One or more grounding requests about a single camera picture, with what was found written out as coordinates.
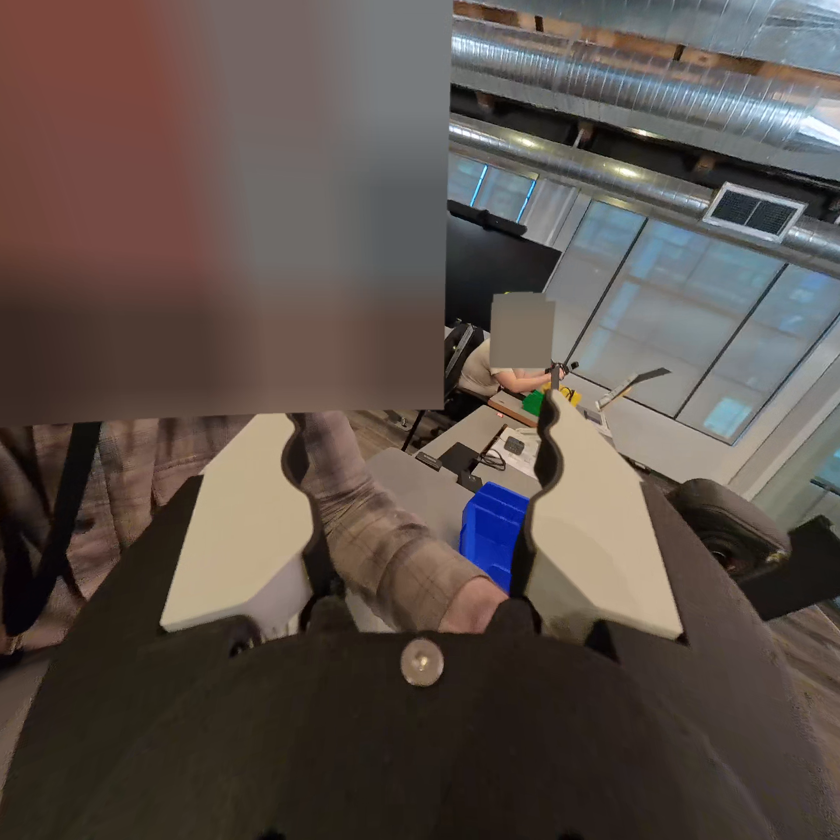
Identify black tv screen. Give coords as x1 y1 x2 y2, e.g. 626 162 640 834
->
445 200 563 332

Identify frosted glass window wall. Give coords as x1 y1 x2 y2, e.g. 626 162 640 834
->
449 154 840 447

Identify white paper sheets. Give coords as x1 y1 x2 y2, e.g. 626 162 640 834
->
489 425 547 480

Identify blue plastic bin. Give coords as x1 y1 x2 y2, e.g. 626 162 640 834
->
458 481 531 595

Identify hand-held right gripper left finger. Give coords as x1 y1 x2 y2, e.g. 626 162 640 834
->
159 412 343 644

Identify black camera bar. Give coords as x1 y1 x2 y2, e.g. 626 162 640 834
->
448 200 528 238

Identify person's plaid shirt torso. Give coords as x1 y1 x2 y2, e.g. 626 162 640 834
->
0 420 309 657

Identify black office chair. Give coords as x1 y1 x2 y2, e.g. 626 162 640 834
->
445 322 492 401

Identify white air vent grille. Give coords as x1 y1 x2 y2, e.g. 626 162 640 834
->
701 182 809 245

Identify black dock device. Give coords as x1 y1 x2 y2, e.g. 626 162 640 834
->
415 441 483 492

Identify black shoulder strap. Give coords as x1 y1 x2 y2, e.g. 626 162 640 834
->
0 421 104 637

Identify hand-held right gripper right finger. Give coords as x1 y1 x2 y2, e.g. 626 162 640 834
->
511 387 685 643

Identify wooden board on stand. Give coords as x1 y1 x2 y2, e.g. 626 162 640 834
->
594 366 673 411

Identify person's left hand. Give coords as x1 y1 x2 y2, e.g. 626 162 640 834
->
438 579 511 636

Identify silver ventilation duct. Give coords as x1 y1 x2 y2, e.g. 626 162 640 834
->
451 16 840 145
448 115 840 266

